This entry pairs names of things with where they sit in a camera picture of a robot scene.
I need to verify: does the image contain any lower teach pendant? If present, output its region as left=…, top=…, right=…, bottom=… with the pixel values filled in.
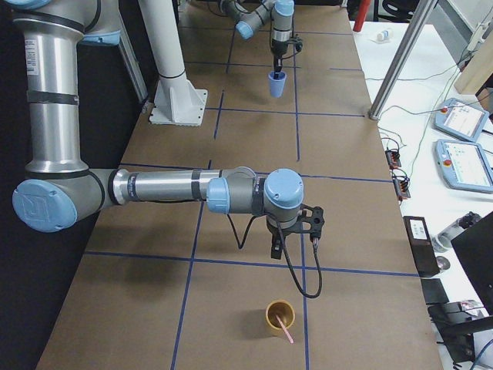
left=434, top=139, right=492, bottom=193

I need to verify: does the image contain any teach pendant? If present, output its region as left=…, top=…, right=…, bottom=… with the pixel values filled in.
left=434, top=139, right=492, bottom=193
left=434, top=98, right=489, bottom=143

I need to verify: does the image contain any lower relay module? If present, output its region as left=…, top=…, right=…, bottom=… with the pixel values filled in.
left=392, top=176, right=411, bottom=201

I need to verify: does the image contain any plastic water bottle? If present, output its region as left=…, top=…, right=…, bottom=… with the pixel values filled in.
left=431, top=211, right=481, bottom=253

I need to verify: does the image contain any upper relay module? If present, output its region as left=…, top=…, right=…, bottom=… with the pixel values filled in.
left=385, top=149, right=401, bottom=170

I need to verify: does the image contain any blue paper cup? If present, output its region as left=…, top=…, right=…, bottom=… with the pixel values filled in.
left=268, top=71, right=287, bottom=98

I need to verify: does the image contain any red cylinder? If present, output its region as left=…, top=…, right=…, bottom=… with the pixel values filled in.
left=353, top=0, right=370, bottom=32

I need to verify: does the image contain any relay module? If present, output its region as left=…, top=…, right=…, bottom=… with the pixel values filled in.
left=392, top=176, right=411, bottom=201
left=385, top=149, right=401, bottom=170

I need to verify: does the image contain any black box with label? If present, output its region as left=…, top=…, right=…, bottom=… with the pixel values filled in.
left=403, top=216, right=440, bottom=278

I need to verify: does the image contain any upper teach pendant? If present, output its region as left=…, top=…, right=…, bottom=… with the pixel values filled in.
left=434, top=98, right=489, bottom=143

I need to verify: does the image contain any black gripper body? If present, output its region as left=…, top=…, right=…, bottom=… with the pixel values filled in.
left=266, top=217, right=297, bottom=251
left=270, top=39, right=289, bottom=59

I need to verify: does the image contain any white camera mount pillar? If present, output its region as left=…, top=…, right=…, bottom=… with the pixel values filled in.
left=139, top=0, right=208, bottom=126

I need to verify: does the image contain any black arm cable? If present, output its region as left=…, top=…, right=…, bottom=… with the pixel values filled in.
left=226, top=214, right=324, bottom=298

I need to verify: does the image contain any yellow cup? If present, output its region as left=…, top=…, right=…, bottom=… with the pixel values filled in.
left=265, top=299, right=296, bottom=336

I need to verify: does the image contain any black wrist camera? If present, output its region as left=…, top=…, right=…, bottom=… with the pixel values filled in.
left=297, top=204, right=325, bottom=238

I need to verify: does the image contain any aluminium frame post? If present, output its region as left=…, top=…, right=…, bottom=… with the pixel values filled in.
left=368, top=0, right=438, bottom=120

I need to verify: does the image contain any white small bottle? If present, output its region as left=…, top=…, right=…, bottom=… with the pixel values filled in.
left=376, top=29, right=393, bottom=43

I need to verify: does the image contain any black monitor stand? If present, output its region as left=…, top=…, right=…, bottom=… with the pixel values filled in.
left=428, top=214, right=492, bottom=368

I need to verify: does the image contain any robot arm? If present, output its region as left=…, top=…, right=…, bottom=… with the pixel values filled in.
left=218, top=0, right=303, bottom=80
left=1, top=2, right=141, bottom=266

